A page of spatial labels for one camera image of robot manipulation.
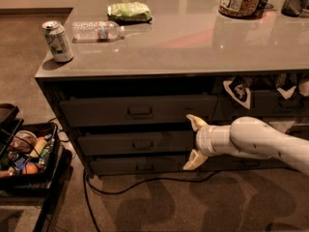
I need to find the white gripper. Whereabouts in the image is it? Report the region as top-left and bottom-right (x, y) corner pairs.
(183, 114), (233, 170)

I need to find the grey drawer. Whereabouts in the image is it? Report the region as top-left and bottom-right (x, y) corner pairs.
(77, 130), (194, 156)
(212, 90), (309, 121)
(267, 118), (309, 140)
(199, 155), (288, 171)
(60, 94), (217, 127)
(90, 155), (187, 175)

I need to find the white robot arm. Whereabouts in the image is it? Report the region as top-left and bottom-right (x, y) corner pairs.
(183, 114), (309, 176)

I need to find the grey drawer cabinet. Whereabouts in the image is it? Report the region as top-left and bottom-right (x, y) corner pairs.
(36, 0), (309, 176)

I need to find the white paper in drawer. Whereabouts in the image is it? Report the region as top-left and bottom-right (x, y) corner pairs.
(277, 86), (296, 100)

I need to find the green snack bag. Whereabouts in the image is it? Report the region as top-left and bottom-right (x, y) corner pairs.
(107, 2), (152, 22)

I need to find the clear plastic water bottle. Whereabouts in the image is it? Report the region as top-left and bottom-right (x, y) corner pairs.
(71, 21), (125, 42)

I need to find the yellow bottle in bin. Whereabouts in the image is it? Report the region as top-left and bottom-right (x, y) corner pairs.
(30, 137), (47, 158)

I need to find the orange fruit in bin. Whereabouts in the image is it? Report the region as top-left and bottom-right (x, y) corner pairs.
(22, 162), (38, 175)

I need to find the black bin of items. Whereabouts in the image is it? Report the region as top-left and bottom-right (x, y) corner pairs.
(0, 123), (62, 189)

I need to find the dark glass container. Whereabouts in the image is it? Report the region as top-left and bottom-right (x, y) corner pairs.
(281, 0), (308, 17)

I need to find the green white soda can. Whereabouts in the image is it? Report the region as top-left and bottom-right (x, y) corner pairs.
(42, 20), (73, 63)

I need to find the black empty tray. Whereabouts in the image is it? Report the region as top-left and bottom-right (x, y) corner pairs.
(0, 103), (23, 137)

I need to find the black floor cable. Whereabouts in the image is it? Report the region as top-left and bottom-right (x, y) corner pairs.
(82, 167), (223, 232)

